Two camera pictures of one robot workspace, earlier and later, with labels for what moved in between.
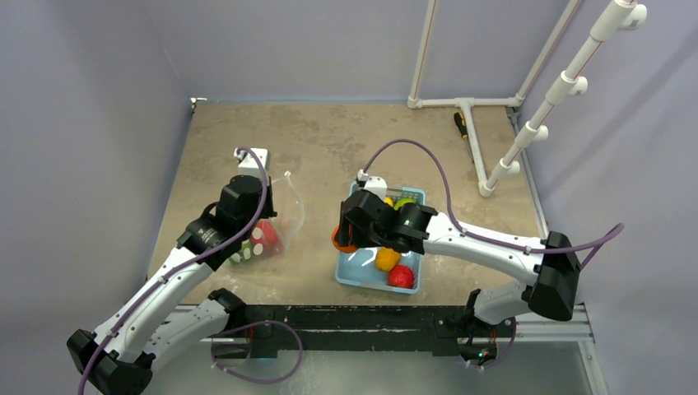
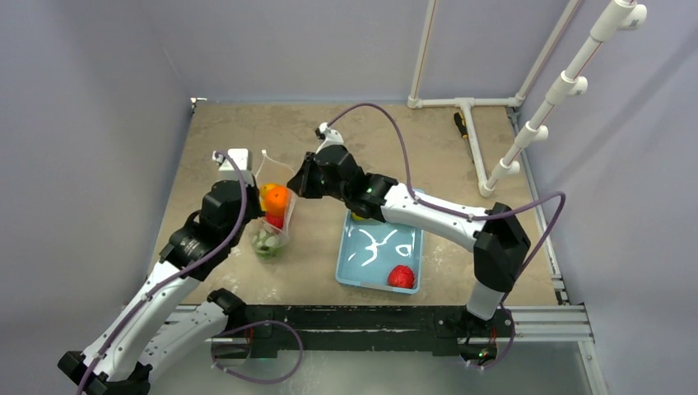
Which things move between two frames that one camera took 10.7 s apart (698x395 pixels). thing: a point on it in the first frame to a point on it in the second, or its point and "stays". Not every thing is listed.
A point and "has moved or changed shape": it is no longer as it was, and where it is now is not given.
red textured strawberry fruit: x=401 y=276 stays
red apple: x=266 y=241 to x=276 y=220
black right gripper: x=348 y=223 to x=306 y=175
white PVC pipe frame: x=621 y=15 stays
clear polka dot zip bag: x=272 y=235 has moved or changed shape
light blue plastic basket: x=360 y=267 stays
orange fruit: x=344 y=248 to x=276 y=200
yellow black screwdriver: x=461 y=124 stays
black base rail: x=279 y=329 stays
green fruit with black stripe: x=239 y=257 to x=267 y=247
